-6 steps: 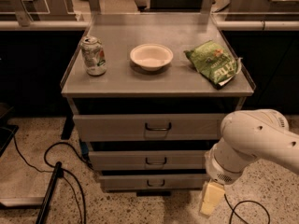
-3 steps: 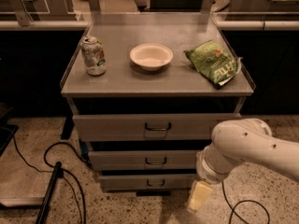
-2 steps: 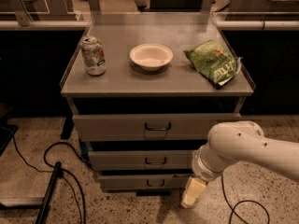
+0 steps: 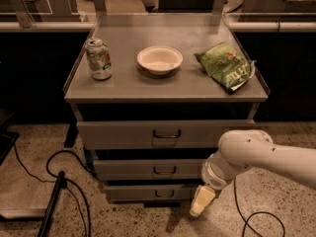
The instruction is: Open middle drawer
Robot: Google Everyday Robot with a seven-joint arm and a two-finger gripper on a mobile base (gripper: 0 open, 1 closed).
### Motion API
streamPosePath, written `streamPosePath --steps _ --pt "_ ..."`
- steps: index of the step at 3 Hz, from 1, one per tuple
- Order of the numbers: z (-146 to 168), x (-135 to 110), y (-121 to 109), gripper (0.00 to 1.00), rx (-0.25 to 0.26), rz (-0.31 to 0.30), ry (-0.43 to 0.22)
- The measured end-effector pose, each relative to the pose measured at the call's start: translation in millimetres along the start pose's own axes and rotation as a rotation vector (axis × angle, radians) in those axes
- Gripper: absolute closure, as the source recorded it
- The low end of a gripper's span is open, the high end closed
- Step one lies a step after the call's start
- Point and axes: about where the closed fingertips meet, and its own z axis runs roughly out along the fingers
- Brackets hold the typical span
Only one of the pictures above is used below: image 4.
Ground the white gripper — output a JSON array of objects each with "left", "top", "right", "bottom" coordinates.
[{"left": 190, "top": 151, "right": 242, "bottom": 217}]

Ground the grey drawer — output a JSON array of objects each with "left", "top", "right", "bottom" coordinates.
[
  {"left": 77, "top": 119, "right": 255, "bottom": 150},
  {"left": 94, "top": 159, "right": 204, "bottom": 181},
  {"left": 105, "top": 184, "right": 198, "bottom": 203}
]

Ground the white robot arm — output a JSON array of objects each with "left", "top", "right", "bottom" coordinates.
[{"left": 190, "top": 129, "right": 316, "bottom": 216}]

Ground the grey drawer cabinet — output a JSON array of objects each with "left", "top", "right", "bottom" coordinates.
[{"left": 65, "top": 14, "right": 268, "bottom": 190}]

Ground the green chip bag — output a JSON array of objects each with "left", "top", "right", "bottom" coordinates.
[{"left": 195, "top": 42, "right": 255, "bottom": 95}]

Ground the black power strip bar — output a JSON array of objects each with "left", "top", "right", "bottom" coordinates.
[{"left": 38, "top": 171, "right": 65, "bottom": 237}]

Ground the white paper bowl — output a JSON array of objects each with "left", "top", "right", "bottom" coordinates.
[{"left": 137, "top": 45, "right": 183, "bottom": 75}]

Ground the crushed white soda can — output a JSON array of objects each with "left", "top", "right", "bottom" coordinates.
[{"left": 85, "top": 38, "right": 113, "bottom": 80}]

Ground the dark object at left edge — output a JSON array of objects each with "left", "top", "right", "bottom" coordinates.
[{"left": 0, "top": 108, "right": 20, "bottom": 166}]

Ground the black cable right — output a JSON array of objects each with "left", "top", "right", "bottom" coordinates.
[{"left": 232, "top": 177, "right": 286, "bottom": 237}]

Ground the white horizontal rail pipe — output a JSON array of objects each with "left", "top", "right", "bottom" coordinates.
[{"left": 0, "top": 21, "right": 316, "bottom": 33}]

